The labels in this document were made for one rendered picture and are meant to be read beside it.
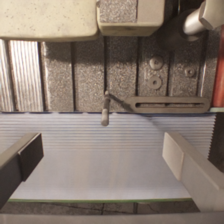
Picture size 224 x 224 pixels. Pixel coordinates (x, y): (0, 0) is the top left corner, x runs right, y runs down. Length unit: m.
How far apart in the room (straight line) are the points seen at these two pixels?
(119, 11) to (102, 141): 0.46
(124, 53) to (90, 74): 0.12
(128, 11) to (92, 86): 0.28
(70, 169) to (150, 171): 0.33
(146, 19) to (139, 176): 0.58
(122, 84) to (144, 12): 0.27
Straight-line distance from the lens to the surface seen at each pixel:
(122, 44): 0.52
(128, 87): 0.52
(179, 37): 0.42
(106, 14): 0.29
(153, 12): 0.31
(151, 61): 0.52
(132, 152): 0.65
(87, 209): 1.94
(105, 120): 0.23
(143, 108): 0.51
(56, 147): 0.66
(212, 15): 0.34
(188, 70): 0.55
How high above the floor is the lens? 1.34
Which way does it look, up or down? 75 degrees down
